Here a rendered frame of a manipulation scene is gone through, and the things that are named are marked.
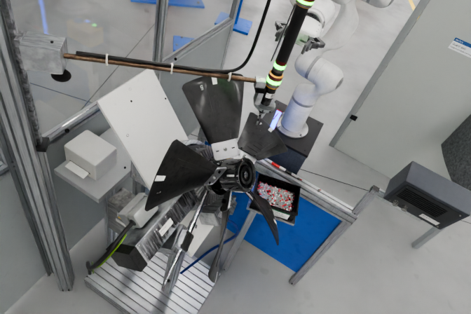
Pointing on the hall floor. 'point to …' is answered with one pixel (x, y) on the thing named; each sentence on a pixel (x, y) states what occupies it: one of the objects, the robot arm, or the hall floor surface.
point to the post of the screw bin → (239, 239)
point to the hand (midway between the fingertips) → (291, 41)
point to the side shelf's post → (108, 221)
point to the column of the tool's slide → (32, 162)
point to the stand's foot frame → (152, 287)
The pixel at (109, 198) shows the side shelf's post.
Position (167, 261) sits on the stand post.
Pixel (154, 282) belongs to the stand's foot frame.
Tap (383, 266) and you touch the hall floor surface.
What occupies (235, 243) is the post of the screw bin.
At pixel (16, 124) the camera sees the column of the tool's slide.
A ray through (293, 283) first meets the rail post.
